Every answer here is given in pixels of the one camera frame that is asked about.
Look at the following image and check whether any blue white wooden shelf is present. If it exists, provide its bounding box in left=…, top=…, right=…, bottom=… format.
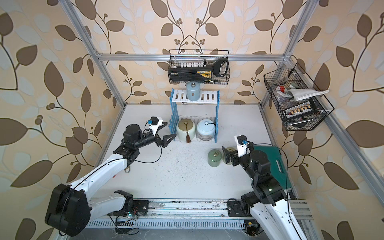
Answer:
left=168, top=89, right=220, bottom=143

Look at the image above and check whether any drill bit set box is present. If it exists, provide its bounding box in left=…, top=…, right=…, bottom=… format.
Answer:
left=284, top=100, right=319, bottom=121

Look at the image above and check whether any yellow-green tea canister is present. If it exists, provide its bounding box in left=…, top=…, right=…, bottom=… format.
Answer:
left=222, top=147, right=236, bottom=165

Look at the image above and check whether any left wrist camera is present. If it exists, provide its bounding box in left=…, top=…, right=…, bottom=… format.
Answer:
left=146, top=117, right=164, bottom=136

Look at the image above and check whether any pale blue round jar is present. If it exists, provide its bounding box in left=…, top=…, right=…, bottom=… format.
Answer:
left=197, top=119, right=216, bottom=141

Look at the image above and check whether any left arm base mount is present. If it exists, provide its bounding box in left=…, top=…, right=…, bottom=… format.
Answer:
left=109, top=200, right=150, bottom=217

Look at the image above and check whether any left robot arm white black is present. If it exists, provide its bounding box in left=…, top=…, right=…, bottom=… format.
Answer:
left=45, top=117, right=176, bottom=237

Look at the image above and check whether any white paper booklet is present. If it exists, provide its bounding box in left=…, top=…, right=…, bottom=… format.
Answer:
left=287, top=89, right=329, bottom=101

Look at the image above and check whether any right wire basket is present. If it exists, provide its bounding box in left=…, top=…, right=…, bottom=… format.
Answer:
left=264, top=63, right=335, bottom=131

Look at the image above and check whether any green plastic tool case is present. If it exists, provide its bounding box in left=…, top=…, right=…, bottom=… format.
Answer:
left=254, top=145, right=292, bottom=190

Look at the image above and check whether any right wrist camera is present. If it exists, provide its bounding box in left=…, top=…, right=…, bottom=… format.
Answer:
left=235, top=135, right=249, bottom=158

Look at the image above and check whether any black yellow tool case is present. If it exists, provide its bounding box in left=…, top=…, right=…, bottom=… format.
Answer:
left=168, top=59, right=230, bottom=85

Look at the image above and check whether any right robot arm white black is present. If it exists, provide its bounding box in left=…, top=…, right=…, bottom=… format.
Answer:
left=222, top=146, right=307, bottom=240

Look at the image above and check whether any green tea canister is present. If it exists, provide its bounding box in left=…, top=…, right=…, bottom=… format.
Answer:
left=208, top=149, right=222, bottom=168

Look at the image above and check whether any cream jar with tassel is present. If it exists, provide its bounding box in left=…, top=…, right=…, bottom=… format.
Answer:
left=176, top=119, right=197, bottom=144

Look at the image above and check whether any blue tea canister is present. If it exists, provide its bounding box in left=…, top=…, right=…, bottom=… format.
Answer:
left=186, top=81, right=201, bottom=102

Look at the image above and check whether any back wire basket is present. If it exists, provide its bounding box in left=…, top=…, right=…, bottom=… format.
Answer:
left=168, top=49, right=231, bottom=85

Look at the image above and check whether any wire basket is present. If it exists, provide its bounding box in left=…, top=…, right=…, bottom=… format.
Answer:
left=168, top=49, right=231, bottom=85
left=264, top=63, right=335, bottom=131

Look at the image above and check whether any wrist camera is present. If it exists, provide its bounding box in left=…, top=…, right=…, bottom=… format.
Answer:
left=146, top=117, right=164, bottom=136
left=235, top=135, right=249, bottom=158

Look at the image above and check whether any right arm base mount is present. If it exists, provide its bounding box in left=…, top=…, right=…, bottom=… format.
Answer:
left=227, top=197, right=264, bottom=219

